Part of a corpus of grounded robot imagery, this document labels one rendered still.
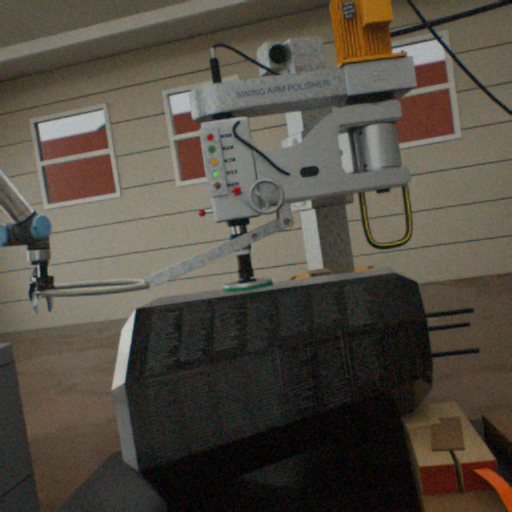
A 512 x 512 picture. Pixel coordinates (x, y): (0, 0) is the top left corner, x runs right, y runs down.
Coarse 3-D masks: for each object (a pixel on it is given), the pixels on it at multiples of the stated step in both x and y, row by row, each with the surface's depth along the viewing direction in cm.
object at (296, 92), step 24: (312, 72) 247; (336, 72) 248; (360, 72) 247; (384, 72) 248; (408, 72) 249; (192, 96) 249; (216, 96) 244; (240, 96) 245; (264, 96) 245; (288, 96) 246; (312, 96) 247; (336, 96) 249; (360, 96) 252; (384, 96) 251
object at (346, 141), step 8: (344, 136) 269; (352, 136) 267; (296, 144) 310; (344, 144) 271; (352, 144) 267; (344, 152) 272; (352, 152) 267; (344, 160) 273; (352, 160) 267; (344, 168) 274; (352, 168) 268
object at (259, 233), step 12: (264, 228) 253; (276, 228) 253; (240, 240) 252; (252, 240) 252; (204, 252) 251; (216, 252) 251; (228, 252) 252; (180, 264) 250; (192, 264) 251; (156, 276) 250; (168, 276) 250
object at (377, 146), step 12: (360, 132) 255; (372, 132) 252; (384, 132) 252; (396, 132) 256; (360, 144) 257; (372, 144) 253; (384, 144) 252; (396, 144) 255; (360, 156) 258; (372, 156) 253; (384, 156) 252; (396, 156) 255; (360, 168) 259; (372, 168) 254; (384, 168) 254
